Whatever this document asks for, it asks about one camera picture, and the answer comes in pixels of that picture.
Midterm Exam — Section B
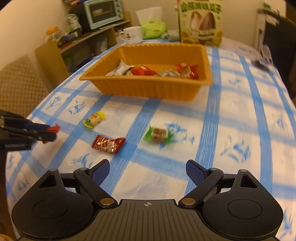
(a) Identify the phone stand with round base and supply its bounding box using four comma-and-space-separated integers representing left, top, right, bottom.
251, 45, 273, 73

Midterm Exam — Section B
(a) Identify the sunflower seed bag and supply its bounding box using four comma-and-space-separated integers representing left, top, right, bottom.
177, 0, 223, 47

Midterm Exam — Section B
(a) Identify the yellow candy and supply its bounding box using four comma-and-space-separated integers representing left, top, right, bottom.
83, 111, 106, 128

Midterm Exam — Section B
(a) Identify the mint toaster oven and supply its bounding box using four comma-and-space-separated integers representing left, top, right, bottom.
69, 0, 123, 32

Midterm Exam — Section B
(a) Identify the orange lid snack jar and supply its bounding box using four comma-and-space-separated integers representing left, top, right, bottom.
45, 26, 63, 43

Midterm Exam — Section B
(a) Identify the white cartoon mug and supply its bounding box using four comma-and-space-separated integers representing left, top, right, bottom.
119, 26, 143, 45

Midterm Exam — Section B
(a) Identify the green tissue pack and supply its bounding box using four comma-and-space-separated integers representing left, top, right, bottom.
135, 6, 168, 40

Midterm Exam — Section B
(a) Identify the wooden shelf cabinet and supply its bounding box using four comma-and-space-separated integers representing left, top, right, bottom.
35, 11, 132, 90

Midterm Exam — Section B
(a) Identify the black white appliance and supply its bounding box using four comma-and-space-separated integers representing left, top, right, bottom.
254, 9, 295, 98

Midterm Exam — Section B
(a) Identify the long red snack stick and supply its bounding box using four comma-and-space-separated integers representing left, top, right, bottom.
91, 135, 126, 154

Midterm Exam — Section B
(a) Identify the orange plastic tray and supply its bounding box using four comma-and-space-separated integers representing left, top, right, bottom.
80, 43, 213, 101

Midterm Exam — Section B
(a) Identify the clear green long packet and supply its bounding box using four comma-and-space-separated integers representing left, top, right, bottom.
106, 60, 134, 76

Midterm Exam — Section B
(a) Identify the grey mixed nuts packet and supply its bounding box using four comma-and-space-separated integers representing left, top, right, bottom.
155, 69, 181, 78

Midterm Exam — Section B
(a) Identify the grey folded cloth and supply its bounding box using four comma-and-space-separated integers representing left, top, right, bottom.
161, 30, 180, 42

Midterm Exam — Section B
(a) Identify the large red snack packet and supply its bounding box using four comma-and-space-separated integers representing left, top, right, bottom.
176, 63, 199, 79

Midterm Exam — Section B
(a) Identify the small red candy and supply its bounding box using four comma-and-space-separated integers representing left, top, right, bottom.
42, 124, 60, 144

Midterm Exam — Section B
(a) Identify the green candy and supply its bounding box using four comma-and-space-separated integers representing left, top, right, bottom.
143, 126, 172, 144

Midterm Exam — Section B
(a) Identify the red pillow snack packet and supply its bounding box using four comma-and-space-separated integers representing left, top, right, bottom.
131, 65, 157, 76

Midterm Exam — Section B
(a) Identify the small clear blue box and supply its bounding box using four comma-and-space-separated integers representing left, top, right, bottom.
237, 46, 261, 58

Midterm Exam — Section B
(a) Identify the left quilted chair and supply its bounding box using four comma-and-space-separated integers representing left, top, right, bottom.
0, 55, 48, 117

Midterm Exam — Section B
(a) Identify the blue checked tablecloth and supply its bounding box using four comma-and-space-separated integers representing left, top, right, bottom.
6, 47, 295, 240

